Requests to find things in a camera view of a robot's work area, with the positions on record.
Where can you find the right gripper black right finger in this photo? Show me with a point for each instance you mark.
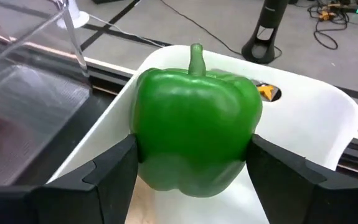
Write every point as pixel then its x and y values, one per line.
pixel 290 196

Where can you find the white plastic bin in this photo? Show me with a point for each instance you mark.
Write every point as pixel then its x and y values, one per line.
pixel 306 124

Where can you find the green bell pepper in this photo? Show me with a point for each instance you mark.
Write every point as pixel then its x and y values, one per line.
pixel 194 124

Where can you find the white tower fan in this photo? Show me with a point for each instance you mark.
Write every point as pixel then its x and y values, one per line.
pixel 74 15

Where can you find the clear ribbed plastic bin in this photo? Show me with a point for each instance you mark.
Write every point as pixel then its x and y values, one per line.
pixel 35 109

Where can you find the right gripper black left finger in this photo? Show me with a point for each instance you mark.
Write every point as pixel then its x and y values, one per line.
pixel 73 202

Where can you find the black stand base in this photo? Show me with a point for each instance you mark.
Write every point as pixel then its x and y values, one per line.
pixel 266 31

